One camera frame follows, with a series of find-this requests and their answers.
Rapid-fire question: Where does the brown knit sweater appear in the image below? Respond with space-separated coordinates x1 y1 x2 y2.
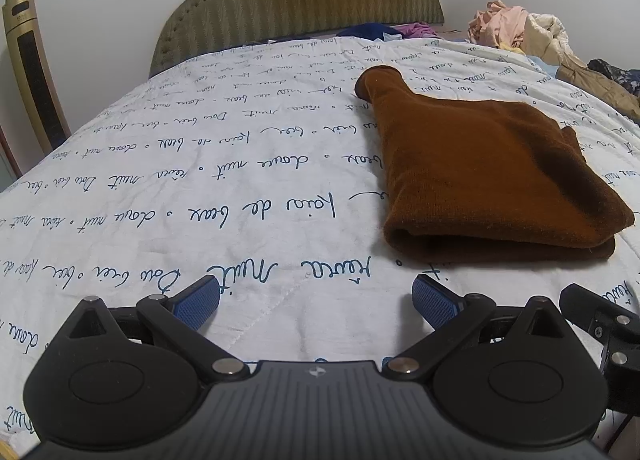
354 66 636 266

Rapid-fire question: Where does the blue cloth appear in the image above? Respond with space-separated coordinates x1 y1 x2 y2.
335 22 397 41

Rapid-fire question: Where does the white printed quilt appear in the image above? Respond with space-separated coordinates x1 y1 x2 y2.
0 35 640 460

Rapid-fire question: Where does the purple cloth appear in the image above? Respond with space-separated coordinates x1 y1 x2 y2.
392 21 439 39

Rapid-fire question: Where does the pink cloth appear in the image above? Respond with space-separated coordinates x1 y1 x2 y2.
467 0 530 48

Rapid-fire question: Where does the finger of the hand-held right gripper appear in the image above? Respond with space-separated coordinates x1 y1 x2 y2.
559 282 640 416

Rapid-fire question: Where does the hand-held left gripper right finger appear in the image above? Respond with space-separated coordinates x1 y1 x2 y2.
382 274 565 383

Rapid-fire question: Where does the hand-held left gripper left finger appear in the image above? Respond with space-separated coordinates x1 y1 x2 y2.
67 274 251 383

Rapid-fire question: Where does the cream jacket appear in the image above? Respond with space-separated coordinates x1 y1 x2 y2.
522 12 584 66

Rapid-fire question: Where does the gold tower fan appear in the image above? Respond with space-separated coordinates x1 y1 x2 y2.
2 0 72 153

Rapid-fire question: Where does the khaki jacket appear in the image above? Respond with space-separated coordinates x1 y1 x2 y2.
555 60 640 117

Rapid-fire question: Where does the dark cloth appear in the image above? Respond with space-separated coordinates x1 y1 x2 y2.
587 58 640 97

